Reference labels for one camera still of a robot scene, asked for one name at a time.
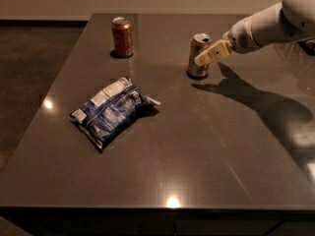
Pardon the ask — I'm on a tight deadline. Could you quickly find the orange soda can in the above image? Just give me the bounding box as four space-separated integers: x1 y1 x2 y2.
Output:
187 32 212 80

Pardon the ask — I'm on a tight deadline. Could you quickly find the blue chip bag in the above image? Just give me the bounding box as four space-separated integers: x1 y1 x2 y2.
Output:
68 77 160 151

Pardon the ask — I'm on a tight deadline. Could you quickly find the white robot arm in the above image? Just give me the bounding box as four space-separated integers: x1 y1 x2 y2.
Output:
194 0 315 66

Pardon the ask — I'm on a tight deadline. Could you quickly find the red soda can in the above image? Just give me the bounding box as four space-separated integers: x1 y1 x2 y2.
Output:
111 17 134 58

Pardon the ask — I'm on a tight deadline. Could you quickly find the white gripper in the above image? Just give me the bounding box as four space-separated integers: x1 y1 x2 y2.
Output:
194 16 262 66

